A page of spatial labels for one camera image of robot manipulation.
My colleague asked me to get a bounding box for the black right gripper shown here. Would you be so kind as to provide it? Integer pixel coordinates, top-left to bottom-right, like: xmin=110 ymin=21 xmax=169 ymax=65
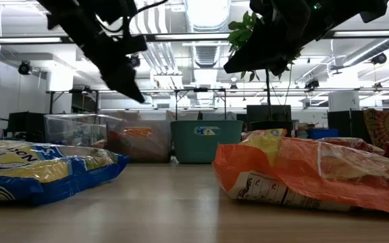
xmin=222 ymin=0 xmax=389 ymax=77

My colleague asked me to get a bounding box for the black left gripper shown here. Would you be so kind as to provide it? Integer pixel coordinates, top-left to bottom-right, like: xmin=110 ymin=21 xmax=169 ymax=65
xmin=37 ymin=0 xmax=149 ymax=104

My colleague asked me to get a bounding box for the black ceiling spotlight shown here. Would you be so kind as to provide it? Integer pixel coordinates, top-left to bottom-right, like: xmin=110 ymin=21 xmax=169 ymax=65
xmin=370 ymin=52 xmax=388 ymax=65
xmin=129 ymin=54 xmax=142 ymax=69
xmin=18 ymin=60 xmax=32 ymax=76

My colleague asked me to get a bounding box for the green leafy small tree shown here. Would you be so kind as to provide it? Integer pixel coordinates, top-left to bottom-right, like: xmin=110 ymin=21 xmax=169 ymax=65
xmin=227 ymin=10 xmax=303 ymax=122

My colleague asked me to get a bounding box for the black ceiling device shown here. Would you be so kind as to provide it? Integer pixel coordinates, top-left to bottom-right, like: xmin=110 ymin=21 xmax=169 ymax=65
xmin=304 ymin=78 xmax=320 ymax=90

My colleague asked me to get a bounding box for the black box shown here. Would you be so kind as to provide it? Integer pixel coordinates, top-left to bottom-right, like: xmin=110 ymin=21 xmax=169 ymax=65
xmin=246 ymin=105 xmax=292 ymax=123

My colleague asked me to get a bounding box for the black plant pot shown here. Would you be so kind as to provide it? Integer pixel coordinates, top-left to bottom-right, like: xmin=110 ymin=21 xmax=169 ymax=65
xmin=248 ymin=120 xmax=294 ymax=138

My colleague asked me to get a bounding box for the blue storage bin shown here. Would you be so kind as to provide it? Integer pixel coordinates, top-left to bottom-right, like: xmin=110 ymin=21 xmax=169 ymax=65
xmin=307 ymin=128 xmax=340 ymax=140

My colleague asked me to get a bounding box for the black office partition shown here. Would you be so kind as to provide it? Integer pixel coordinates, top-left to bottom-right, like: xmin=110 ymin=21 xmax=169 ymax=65
xmin=327 ymin=109 xmax=365 ymax=138

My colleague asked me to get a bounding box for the teal plastic bin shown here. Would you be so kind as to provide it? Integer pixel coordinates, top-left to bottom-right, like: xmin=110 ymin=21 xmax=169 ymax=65
xmin=170 ymin=119 xmax=245 ymax=165

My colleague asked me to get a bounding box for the black cabinet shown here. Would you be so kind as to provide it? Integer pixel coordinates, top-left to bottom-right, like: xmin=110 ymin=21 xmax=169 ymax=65
xmin=6 ymin=111 xmax=47 ymax=142

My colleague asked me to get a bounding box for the patterned orange cloth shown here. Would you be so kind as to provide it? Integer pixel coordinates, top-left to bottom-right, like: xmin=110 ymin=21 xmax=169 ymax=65
xmin=363 ymin=108 xmax=389 ymax=148

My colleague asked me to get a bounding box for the black metal frame stand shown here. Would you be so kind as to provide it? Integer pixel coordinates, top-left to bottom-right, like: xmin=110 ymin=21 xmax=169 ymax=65
xmin=47 ymin=88 xmax=100 ymax=115

